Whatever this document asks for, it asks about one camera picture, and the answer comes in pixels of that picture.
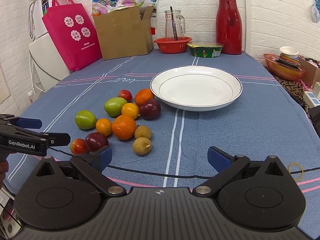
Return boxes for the black stirrer in pitcher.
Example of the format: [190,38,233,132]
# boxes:
[170,6,178,41]

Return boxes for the cardboard box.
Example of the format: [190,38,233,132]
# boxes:
[94,6,154,60]

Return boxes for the red thermos jug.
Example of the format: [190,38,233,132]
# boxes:
[216,0,242,55]

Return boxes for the blue paper fan decorations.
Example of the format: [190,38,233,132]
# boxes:
[311,0,320,23]

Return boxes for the person's left hand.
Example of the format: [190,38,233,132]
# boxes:
[0,160,9,189]

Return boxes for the floral cloth in box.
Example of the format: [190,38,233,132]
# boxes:
[92,0,154,17]

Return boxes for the small yellow orange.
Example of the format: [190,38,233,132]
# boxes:
[121,103,140,120]

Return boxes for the dark plum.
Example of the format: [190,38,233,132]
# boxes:
[85,132,108,152]
[139,99,161,120]

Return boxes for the pink tote bag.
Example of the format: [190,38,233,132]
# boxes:
[42,0,102,72]

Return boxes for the blue striped tablecloth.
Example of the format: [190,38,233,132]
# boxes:
[22,50,319,238]

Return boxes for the brown kiwi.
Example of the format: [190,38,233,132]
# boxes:
[132,137,152,155]
[135,125,152,140]

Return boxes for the small red apple front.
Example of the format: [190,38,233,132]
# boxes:
[70,138,89,155]

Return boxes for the red plastic basket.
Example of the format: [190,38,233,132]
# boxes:
[154,37,192,54]

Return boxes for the large orange front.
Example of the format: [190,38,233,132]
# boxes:
[112,115,137,140]

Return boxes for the green fruit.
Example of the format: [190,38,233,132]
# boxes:
[75,110,97,130]
[104,97,127,118]

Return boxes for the large orange back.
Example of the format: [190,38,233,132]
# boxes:
[135,88,155,107]

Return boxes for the large orange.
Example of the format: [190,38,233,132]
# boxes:
[135,88,155,107]
[112,115,137,140]

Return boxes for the white appliance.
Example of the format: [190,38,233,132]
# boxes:
[28,0,71,91]

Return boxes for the glass pitcher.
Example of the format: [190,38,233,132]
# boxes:
[165,8,185,41]

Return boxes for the dark plum front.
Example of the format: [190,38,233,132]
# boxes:
[85,132,108,152]

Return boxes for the white paper cup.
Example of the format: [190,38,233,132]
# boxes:
[279,46,299,61]

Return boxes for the small red apple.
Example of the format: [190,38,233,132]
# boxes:
[70,138,89,155]
[118,89,133,102]

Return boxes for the green instant noodle bowl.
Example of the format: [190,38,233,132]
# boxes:
[187,41,223,58]

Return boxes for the small red apple back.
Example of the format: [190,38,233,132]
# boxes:
[118,89,133,102]

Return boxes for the patterned brown cloth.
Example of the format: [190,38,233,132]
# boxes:
[272,74,311,119]

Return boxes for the yellow rubber band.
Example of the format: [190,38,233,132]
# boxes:
[287,162,304,181]

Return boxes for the white ceramic plate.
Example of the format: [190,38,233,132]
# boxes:
[150,66,243,112]

